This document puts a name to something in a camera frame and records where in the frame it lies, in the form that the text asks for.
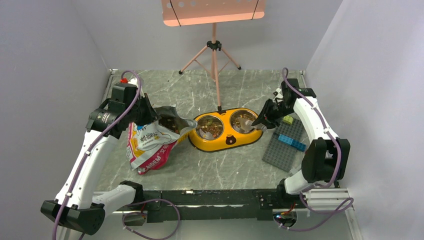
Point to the blue building brick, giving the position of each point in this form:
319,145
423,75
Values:
292,142

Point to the green building brick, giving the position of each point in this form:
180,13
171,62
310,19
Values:
288,120

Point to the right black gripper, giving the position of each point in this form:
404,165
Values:
267,123

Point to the grey building baseplate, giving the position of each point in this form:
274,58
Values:
281,155

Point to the pink music stand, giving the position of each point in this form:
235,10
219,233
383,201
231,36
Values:
180,13

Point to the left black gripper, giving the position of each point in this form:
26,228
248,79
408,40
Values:
151,115

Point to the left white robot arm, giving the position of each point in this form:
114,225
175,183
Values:
75,207

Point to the pet food bag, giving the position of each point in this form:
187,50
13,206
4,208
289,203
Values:
149,146

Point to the yellow double pet bowl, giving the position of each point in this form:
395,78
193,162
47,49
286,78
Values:
221,130

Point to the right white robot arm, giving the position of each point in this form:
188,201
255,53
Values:
326,158

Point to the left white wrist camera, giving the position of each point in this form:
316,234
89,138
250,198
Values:
133,81

